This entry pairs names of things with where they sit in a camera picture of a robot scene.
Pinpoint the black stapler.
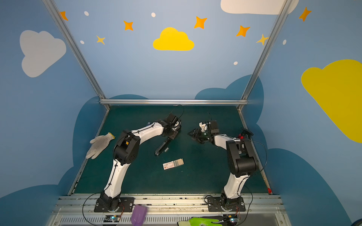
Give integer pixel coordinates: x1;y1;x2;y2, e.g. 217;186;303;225
155;137;172;156

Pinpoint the red white staple box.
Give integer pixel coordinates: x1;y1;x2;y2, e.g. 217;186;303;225
163;158;184;170

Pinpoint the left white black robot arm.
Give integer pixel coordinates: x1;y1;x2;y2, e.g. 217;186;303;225
94;119;181;212

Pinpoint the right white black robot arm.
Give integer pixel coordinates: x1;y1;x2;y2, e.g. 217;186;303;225
188;128;259;210

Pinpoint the red spray bottle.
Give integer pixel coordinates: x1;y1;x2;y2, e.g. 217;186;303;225
238;128;254;139

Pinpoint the white knit work glove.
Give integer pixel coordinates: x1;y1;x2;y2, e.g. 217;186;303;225
85;132;115;159

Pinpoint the green work glove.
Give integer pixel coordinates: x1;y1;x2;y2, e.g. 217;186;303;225
177;216;226;226

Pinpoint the right green circuit board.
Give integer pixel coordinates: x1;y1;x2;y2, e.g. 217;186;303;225
223;215;239;225

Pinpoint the green circuit board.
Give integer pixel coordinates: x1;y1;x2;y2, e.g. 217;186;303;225
223;215;239;225
103;215;121;223

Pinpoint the left green circuit board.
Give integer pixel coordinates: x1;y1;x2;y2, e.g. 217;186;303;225
103;215;121;223

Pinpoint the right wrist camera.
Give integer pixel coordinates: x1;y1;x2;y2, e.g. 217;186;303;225
209;121;220;134

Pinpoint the aluminium frame rear crossbar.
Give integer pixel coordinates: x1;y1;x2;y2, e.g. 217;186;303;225
100;99;248;105

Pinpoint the aluminium frame right post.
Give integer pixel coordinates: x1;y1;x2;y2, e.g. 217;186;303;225
237;0;294;113

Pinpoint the aluminium frame post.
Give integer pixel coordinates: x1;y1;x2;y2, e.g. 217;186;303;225
237;0;294;113
42;0;106;100

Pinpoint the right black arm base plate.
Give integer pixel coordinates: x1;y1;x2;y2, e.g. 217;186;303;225
204;195;246;212

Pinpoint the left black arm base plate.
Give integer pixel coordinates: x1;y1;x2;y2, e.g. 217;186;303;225
94;197;134;213

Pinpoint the aluminium frame left post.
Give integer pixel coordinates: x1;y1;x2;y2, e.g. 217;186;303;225
42;0;106;100

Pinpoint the aluminium front rail bed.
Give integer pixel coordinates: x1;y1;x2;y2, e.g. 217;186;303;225
47;194;291;226

